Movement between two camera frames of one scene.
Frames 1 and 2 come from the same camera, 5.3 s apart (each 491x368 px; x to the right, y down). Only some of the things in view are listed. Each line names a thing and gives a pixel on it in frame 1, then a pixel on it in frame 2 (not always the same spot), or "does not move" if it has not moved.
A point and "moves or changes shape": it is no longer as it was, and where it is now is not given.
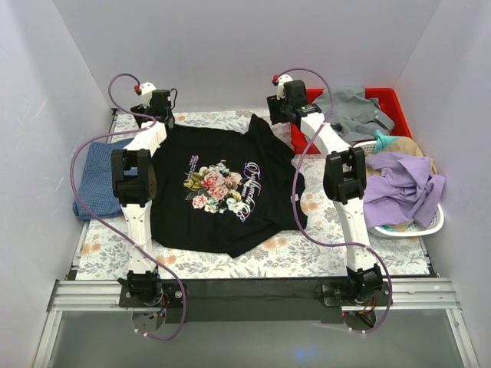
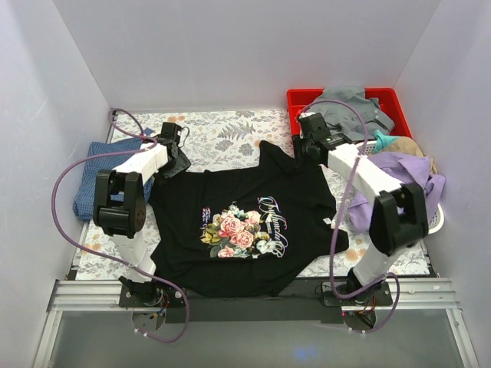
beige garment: [408, 145] does not move
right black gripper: [273, 110] -> [303, 152]
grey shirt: [353, 114] does not move
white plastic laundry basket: [436, 224] does not move
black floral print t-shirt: [219, 187] moves or changes shape
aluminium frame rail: [408, 294] does not move
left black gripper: [140, 110] -> [176, 165]
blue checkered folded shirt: [97, 188] does not move
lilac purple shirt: [405, 190] does not move
